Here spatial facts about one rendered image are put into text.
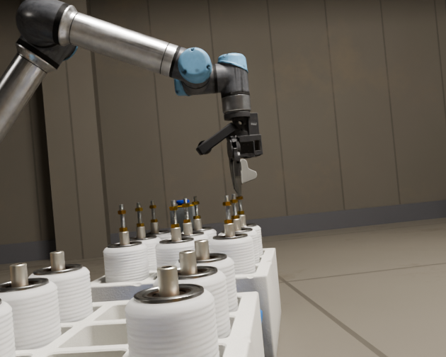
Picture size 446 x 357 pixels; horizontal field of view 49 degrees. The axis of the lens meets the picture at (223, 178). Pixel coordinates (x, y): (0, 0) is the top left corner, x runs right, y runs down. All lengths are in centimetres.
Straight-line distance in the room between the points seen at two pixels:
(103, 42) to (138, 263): 50
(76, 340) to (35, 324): 7
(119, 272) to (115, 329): 34
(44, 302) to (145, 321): 23
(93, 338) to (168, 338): 28
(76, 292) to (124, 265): 28
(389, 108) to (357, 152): 39
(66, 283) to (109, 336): 11
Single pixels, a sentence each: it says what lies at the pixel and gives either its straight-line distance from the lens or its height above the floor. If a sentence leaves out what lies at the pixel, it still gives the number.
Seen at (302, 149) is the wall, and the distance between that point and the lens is 337.
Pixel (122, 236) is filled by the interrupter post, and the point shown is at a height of 27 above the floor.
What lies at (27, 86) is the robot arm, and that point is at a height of 66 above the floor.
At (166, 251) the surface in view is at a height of 24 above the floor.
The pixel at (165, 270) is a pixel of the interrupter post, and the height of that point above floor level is 28.
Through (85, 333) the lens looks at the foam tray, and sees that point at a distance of 77.
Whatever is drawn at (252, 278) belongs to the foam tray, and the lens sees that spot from 99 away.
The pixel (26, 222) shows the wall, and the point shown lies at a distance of 335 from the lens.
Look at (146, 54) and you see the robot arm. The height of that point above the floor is 68.
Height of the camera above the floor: 36
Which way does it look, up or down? 1 degrees up
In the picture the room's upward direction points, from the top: 5 degrees counter-clockwise
